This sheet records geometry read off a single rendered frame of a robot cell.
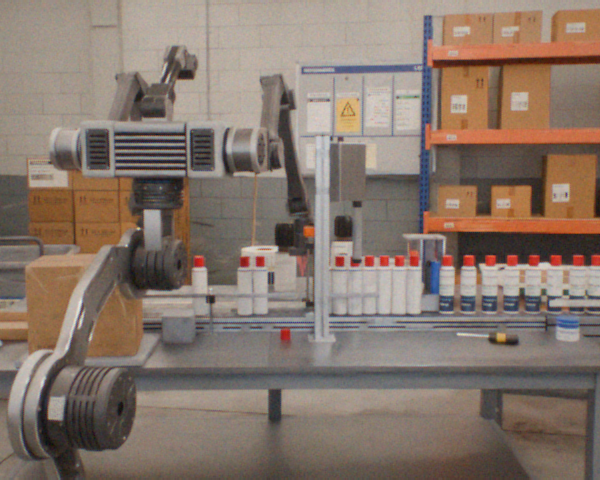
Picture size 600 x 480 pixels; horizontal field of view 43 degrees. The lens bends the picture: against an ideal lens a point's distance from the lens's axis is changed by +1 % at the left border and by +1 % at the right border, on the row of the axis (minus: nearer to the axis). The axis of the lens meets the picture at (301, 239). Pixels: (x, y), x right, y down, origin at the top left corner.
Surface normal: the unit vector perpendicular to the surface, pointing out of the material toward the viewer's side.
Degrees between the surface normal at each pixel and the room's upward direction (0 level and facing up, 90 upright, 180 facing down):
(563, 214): 91
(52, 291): 90
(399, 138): 90
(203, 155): 90
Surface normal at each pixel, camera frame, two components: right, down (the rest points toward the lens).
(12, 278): 0.14, 0.18
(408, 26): -0.18, 0.11
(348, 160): 0.83, 0.07
